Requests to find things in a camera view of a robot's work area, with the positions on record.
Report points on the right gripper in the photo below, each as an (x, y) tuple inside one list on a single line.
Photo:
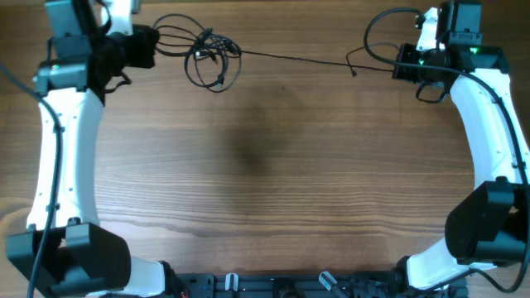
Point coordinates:
[(404, 62)]

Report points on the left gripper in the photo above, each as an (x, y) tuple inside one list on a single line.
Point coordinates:
[(142, 39)]

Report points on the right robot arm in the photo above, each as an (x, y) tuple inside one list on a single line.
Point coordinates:
[(490, 227)]

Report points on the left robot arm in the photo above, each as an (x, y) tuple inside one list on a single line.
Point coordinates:
[(64, 252)]

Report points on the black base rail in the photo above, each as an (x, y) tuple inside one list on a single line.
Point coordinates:
[(358, 285)]

